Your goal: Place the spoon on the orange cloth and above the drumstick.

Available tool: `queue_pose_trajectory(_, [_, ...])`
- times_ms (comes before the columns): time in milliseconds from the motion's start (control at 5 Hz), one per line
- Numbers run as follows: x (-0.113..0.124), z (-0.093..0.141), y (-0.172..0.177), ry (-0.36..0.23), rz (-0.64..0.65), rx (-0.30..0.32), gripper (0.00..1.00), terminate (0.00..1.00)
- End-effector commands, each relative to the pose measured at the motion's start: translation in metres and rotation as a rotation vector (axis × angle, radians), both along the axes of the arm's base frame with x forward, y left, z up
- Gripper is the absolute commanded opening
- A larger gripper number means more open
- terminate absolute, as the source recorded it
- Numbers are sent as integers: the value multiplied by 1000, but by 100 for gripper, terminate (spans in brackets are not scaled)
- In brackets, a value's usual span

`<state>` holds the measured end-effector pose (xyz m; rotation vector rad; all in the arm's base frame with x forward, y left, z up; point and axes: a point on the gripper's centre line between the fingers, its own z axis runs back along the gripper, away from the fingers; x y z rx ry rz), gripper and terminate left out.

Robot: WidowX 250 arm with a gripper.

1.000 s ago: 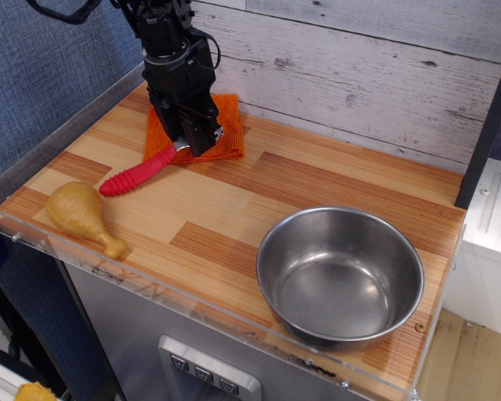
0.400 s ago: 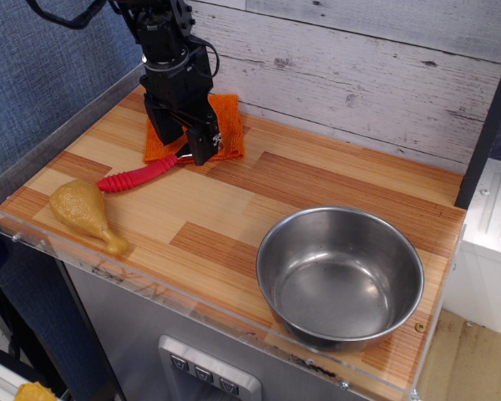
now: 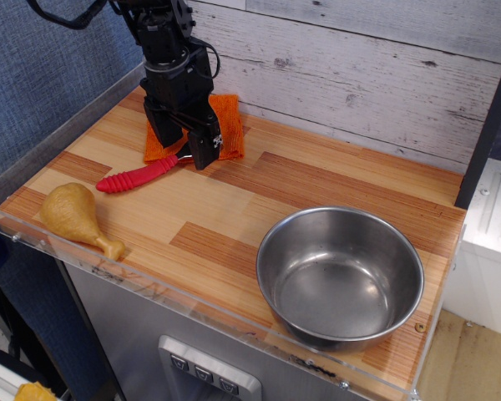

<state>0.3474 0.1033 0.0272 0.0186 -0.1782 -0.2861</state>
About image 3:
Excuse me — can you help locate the red handled metal spoon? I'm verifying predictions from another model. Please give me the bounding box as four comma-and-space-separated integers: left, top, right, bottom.
95, 144, 193, 194

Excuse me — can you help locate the stainless steel bowl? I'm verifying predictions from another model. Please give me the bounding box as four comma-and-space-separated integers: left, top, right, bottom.
256, 206, 424, 353

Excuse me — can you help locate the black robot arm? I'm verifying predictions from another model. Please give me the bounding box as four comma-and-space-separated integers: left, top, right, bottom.
110, 1, 222, 170

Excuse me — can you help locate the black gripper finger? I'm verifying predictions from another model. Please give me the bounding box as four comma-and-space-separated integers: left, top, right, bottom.
187, 121, 223, 170
144, 99, 185, 148

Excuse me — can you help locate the yellow object bottom left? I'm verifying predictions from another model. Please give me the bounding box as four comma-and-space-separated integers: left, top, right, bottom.
13, 382, 58, 401

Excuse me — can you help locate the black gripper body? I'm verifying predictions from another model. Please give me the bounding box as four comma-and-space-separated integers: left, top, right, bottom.
140, 41, 219, 131

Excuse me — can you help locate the toy chicken drumstick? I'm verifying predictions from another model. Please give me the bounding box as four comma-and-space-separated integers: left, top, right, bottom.
39, 183, 125, 261

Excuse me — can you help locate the silver button control panel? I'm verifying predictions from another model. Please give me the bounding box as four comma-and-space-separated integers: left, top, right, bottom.
158, 335, 262, 400

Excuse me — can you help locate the clear acrylic edge guard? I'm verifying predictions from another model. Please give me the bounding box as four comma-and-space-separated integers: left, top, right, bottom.
0, 69, 465, 400

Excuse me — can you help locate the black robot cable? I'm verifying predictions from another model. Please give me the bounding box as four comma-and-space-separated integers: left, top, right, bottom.
24, 0, 109, 31

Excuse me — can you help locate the orange folded cloth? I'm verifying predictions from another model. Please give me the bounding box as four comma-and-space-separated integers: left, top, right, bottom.
144, 94, 245, 165

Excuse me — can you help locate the white side cabinet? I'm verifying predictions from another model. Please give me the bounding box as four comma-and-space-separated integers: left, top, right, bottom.
443, 159, 501, 333

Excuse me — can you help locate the right black vertical post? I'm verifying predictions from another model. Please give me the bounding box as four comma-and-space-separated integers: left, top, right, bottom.
454, 78, 501, 210

